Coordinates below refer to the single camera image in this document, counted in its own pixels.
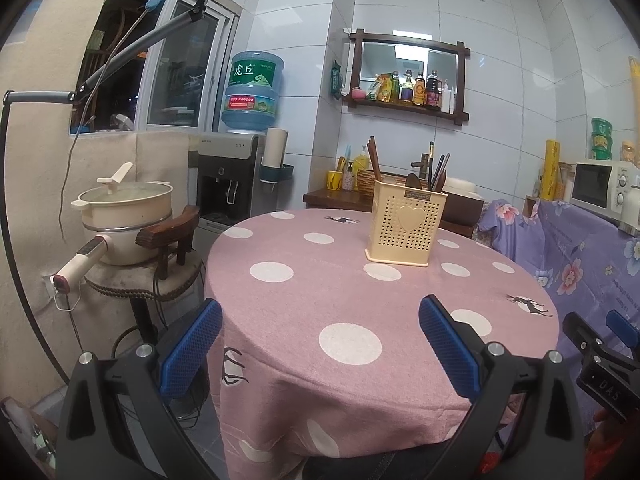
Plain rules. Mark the yellow-green snack packet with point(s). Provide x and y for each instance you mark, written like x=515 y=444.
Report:
x=381 y=89

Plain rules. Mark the blue water jug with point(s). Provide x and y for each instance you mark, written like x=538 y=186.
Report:
x=252 y=90

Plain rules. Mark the dark brown chopstick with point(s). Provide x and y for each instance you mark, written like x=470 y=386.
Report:
x=444 y=172
x=440 y=172

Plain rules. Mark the small pink jar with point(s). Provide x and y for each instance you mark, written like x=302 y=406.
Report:
x=358 y=94

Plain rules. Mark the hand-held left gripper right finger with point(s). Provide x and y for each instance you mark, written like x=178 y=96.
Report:
x=447 y=345

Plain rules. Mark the white sliding window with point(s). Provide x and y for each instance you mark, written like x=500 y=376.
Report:
x=185 y=75

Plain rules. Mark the pink polka-dot tablecloth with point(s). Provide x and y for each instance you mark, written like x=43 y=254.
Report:
x=350 y=285

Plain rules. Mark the yellow cup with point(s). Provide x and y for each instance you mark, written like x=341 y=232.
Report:
x=335 y=181

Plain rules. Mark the cream perforated utensil holder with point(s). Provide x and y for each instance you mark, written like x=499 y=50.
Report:
x=405 y=240

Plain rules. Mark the wooden counter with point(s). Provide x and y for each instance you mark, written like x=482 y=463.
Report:
x=335 y=200

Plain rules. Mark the green wall packet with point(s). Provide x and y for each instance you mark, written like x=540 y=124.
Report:
x=336 y=80

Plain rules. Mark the white paper cup tube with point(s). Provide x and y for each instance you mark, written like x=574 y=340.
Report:
x=275 y=147

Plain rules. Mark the wicker basket basin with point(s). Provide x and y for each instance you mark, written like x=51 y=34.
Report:
x=365 y=182

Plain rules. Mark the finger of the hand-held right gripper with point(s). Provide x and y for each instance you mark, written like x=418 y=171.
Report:
x=622 y=327
x=582 y=335

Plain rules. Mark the wooden framed mirror shelf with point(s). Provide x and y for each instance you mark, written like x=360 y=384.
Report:
x=407 y=55

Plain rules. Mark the white plastic bottle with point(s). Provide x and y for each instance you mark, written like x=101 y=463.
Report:
x=448 y=99

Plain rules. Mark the purple floral cloth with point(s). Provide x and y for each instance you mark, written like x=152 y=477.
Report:
x=565 y=260

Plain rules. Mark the dark soy sauce bottle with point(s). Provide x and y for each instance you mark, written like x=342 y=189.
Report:
x=433 y=92

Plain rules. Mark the white microwave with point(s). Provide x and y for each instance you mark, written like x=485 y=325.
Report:
x=592 y=187

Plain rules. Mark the black chopstick with gold band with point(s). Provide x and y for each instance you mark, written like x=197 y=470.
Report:
x=431 y=165

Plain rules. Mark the orange label sauce bottle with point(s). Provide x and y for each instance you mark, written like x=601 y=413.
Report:
x=420 y=92

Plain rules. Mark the brown wooden chopstick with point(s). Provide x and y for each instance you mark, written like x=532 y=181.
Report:
x=376 y=162
x=373 y=160
x=370 y=160
x=380 y=167

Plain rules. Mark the bamboo faucet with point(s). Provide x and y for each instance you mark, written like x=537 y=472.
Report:
x=422 y=165

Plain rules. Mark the dark blue cup holder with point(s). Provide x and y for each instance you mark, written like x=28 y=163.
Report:
x=277 y=174

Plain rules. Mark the yellow wrapped roll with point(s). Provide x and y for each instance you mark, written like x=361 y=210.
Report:
x=549 y=170

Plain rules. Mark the yellow soap dispenser bottle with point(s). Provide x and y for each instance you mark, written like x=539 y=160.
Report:
x=362 y=175

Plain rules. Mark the water dispenser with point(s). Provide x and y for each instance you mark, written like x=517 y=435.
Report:
x=225 y=175

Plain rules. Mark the cream electric cooking pot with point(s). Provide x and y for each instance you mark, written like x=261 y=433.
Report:
x=125 y=210

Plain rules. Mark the small sauce bottle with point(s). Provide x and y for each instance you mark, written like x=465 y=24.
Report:
x=395 y=87

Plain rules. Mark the wooden chair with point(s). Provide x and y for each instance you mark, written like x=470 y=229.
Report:
x=170 y=227

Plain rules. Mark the beige jar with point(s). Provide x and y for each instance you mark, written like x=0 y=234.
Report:
x=628 y=152

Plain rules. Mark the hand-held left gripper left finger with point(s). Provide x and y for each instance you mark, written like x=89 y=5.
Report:
x=192 y=350

